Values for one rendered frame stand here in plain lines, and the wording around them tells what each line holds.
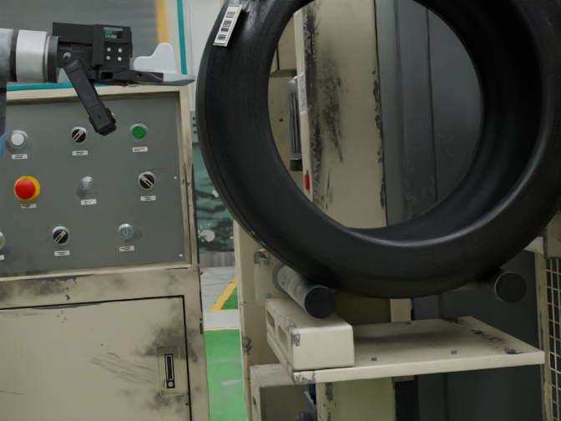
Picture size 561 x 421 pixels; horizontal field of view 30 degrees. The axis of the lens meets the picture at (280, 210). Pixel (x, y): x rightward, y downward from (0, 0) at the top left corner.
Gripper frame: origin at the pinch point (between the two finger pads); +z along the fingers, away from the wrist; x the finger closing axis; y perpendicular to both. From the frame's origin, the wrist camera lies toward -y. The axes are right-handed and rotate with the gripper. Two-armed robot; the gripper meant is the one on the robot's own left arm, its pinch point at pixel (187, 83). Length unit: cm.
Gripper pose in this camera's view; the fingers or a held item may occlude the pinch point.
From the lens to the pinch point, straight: 156.0
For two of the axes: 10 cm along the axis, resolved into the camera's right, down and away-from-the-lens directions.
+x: -1.2, -0.5, 9.9
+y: 0.6, -10.0, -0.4
